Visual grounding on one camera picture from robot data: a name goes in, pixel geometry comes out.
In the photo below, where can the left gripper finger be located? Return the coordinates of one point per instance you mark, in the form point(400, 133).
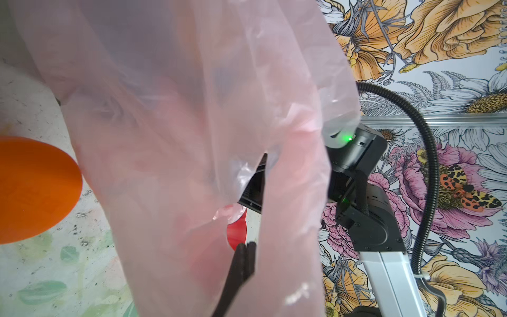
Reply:
point(241, 269)

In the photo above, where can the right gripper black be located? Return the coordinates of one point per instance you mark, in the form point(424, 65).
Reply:
point(351, 167)

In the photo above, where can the pink plastic bag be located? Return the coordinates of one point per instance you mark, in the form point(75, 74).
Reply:
point(170, 108)

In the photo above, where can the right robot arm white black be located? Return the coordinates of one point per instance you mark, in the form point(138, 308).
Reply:
point(376, 238)

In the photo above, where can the red flower-shaped plate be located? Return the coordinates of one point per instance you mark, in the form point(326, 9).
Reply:
point(237, 232)

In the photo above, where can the orange plastic bottle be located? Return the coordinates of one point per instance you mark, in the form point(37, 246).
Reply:
point(40, 186)

